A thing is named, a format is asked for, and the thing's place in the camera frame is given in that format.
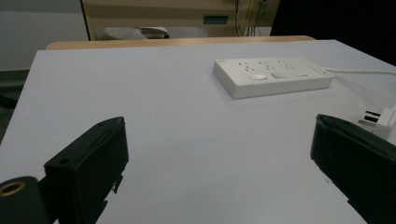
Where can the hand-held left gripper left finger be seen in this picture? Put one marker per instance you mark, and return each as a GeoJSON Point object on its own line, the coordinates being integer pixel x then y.
{"type": "Point", "coordinates": [88, 168]}

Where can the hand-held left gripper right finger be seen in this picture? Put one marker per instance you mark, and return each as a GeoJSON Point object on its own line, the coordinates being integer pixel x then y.
{"type": "Point", "coordinates": [355, 155]}

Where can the white power plug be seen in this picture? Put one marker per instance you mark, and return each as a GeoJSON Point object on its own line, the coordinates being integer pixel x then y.
{"type": "Point", "coordinates": [380, 120]}

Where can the white power strip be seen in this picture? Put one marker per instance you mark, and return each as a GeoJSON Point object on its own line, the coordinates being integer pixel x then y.
{"type": "Point", "coordinates": [271, 77]}

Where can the grey office chair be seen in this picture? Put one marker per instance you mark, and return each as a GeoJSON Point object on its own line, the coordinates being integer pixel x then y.
{"type": "Point", "coordinates": [135, 32]}

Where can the beige cabinet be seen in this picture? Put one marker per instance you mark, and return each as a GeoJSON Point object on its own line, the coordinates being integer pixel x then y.
{"type": "Point", "coordinates": [174, 17]}

